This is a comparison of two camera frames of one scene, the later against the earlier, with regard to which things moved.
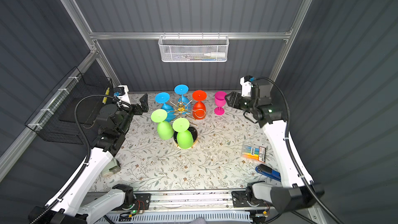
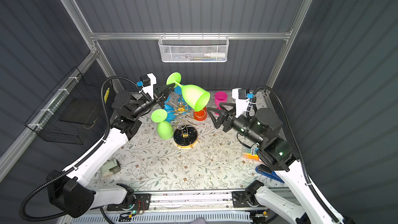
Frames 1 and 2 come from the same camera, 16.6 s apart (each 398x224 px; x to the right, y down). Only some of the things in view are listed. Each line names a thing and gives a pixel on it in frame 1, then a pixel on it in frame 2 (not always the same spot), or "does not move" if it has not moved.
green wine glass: [164, 128] does not move
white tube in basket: [216, 55] does not move
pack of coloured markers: [253, 153] does not move
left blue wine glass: [162, 97] does not move
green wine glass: [185, 139] -> [197, 97]
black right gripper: [238, 101] -> [228, 119]
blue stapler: [268, 171] does not move
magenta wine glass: [220, 100] does not move
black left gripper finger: [144, 103] -> [162, 92]
